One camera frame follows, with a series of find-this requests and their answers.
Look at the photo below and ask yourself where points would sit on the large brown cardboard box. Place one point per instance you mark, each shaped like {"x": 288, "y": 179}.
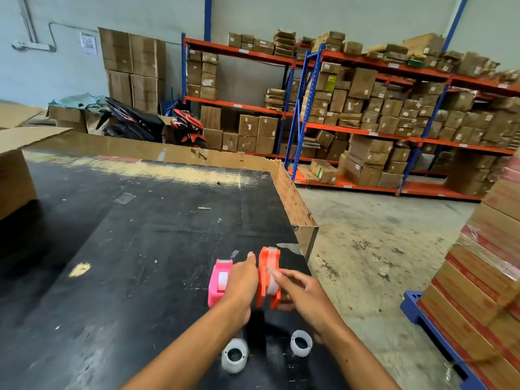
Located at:
{"x": 146, "y": 93}
{"x": 146, "y": 56}
{"x": 120, "y": 87}
{"x": 115, "y": 48}

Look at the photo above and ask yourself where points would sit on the person's right hand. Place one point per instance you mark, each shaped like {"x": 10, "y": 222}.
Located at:
{"x": 308, "y": 300}

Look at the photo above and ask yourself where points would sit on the person's left forearm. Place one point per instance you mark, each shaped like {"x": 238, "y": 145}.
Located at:
{"x": 183, "y": 353}

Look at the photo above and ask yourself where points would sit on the red and black scooter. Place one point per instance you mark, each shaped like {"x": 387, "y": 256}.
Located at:
{"x": 187, "y": 119}

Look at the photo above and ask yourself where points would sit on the pink tape dispenser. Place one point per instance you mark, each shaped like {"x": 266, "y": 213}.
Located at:
{"x": 214, "y": 288}

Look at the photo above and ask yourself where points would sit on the group of shelved cardboard boxes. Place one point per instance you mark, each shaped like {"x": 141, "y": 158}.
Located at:
{"x": 365, "y": 158}
{"x": 248, "y": 125}

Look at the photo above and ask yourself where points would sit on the blue steel column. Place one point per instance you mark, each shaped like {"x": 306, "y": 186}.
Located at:
{"x": 208, "y": 16}
{"x": 457, "y": 20}

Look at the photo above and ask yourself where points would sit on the narrow orange blue shelf rack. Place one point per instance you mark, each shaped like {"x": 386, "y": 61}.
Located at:
{"x": 227, "y": 48}

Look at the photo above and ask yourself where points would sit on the low brown cardboard boxes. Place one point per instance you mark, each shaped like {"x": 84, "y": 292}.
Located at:
{"x": 65, "y": 115}

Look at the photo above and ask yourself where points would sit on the blue plastic pallet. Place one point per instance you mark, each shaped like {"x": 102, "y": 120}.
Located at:
{"x": 411, "y": 306}

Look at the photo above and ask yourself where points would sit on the green tarp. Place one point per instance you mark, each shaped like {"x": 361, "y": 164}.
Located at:
{"x": 77, "y": 101}

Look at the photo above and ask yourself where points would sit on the white paper wall notice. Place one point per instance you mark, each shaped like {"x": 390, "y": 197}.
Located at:
{"x": 88, "y": 44}

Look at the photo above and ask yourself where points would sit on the stack of red striped cartons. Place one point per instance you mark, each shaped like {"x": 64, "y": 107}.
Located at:
{"x": 475, "y": 280}

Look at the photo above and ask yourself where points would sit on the open brown cardboard box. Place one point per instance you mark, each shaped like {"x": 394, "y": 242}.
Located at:
{"x": 16, "y": 182}

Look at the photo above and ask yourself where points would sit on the cardboard table edge strip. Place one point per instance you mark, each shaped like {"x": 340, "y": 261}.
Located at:
{"x": 183, "y": 155}

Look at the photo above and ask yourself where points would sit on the orange tape dispenser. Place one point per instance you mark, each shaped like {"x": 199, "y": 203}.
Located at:
{"x": 264, "y": 264}

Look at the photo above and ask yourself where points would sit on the person's left hand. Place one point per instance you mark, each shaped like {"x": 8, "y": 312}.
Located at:
{"x": 241, "y": 288}

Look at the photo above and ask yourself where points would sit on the white tape roll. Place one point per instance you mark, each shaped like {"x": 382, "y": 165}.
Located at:
{"x": 272, "y": 289}
{"x": 235, "y": 369}

